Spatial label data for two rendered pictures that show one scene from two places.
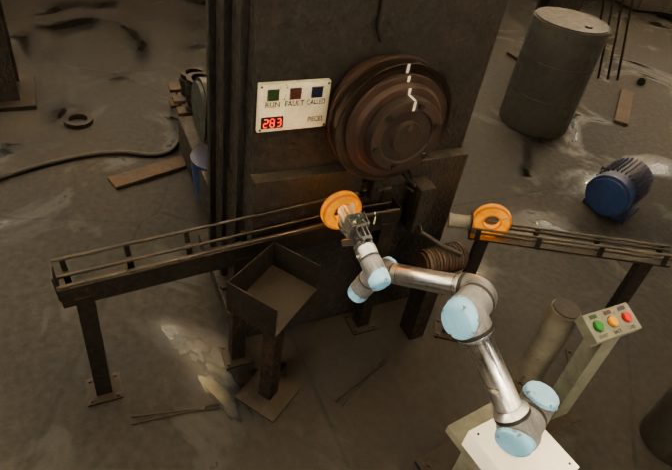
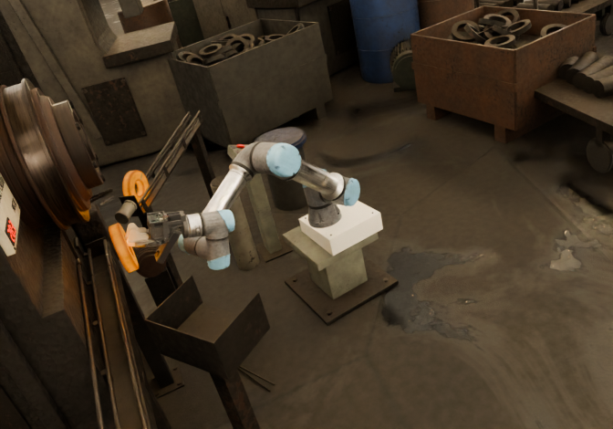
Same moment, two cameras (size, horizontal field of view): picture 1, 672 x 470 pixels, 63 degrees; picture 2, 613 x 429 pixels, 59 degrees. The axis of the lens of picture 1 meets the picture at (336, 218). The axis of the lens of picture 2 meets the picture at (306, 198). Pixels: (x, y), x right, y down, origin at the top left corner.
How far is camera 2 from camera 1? 1.51 m
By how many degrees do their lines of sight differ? 63
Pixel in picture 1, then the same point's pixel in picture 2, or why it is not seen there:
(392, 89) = (45, 106)
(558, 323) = not seen: hidden behind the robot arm
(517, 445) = (355, 188)
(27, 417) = not seen: outside the picture
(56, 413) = not seen: outside the picture
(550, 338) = (237, 204)
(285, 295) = (210, 327)
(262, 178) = (55, 304)
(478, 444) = (339, 235)
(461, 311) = (285, 149)
